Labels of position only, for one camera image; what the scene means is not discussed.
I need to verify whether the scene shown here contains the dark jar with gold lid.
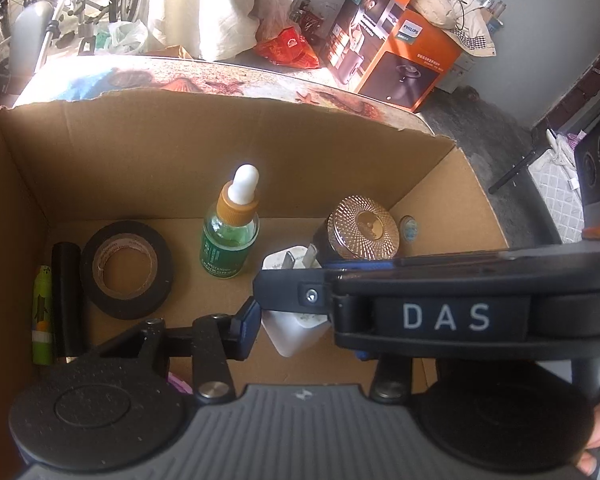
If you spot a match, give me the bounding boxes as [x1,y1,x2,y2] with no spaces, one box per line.
[312,195,400,261]

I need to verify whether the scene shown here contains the pink tape roll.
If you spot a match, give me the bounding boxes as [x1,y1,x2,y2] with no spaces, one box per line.
[167,370,193,396]

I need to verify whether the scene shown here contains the green dropper bottle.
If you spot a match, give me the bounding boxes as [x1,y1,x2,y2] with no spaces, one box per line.
[199,164,261,277]

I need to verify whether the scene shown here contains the brown cardboard box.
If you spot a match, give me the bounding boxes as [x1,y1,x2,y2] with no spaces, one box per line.
[0,85,511,396]

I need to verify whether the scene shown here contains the green white plastic bag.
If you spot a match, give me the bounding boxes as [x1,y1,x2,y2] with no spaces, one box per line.
[95,20,148,56]

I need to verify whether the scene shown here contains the green marker pen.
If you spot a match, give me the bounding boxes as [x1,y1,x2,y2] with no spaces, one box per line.
[30,264,56,366]

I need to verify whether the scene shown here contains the black rod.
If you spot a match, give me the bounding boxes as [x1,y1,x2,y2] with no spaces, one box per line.
[489,132,553,195]

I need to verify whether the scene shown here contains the red plastic bag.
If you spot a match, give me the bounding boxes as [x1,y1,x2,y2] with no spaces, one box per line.
[252,27,321,70]

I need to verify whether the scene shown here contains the white charger plug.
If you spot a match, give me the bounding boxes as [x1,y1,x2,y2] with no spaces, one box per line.
[261,242,333,358]

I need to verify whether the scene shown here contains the wide orange appliance box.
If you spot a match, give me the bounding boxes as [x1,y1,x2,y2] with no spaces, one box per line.
[357,10,468,113]

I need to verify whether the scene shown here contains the folded wheelchair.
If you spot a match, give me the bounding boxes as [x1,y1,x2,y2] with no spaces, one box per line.
[0,0,151,96]

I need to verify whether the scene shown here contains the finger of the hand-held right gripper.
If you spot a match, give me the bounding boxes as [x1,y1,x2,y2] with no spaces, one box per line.
[252,268,334,314]
[322,258,399,271]

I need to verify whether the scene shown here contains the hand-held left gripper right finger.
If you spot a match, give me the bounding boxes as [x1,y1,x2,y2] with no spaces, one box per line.
[352,349,413,405]

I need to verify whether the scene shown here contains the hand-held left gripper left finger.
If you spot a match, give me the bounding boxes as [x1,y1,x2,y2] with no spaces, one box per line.
[75,297,261,405]

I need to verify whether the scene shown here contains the black electrical tape roll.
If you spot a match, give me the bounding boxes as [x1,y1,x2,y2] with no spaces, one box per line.
[79,220,175,320]

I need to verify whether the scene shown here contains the cream curtain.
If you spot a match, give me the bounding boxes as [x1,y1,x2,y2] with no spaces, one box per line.
[150,0,301,61]

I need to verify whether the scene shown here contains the tall orange appliance box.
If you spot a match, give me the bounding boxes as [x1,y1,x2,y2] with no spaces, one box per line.
[325,0,428,86]

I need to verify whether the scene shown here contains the white quilted pad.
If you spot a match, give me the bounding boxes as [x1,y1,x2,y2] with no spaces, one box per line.
[530,127,588,246]

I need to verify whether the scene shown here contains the black cylindrical tube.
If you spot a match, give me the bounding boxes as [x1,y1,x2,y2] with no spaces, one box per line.
[51,242,87,358]

